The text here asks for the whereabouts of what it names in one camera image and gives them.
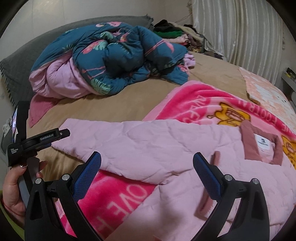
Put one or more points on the grey headboard cushion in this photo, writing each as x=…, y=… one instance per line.
x=15, y=68

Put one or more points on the person's left hand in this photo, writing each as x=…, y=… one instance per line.
x=12, y=200

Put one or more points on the pink quilted jacket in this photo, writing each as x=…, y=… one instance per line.
x=163, y=196

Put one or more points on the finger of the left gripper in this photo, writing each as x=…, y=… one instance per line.
x=60, y=134

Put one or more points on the pink cartoon fleece blanket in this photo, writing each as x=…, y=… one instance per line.
x=202, y=104

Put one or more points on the blue flamingo comforter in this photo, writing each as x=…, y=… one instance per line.
x=105, y=58

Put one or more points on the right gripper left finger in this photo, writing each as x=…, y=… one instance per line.
x=42, y=219

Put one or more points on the light pink patterned blanket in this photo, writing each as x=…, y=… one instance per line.
x=266, y=95

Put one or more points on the white striped curtain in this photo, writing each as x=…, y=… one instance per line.
x=248, y=34

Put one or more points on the pile of folded clothes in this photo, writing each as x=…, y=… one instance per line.
x=184, y=35

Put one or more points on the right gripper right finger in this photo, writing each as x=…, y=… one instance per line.
x=251, y=221

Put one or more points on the tan bed sheet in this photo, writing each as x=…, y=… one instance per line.
x=137, y=100

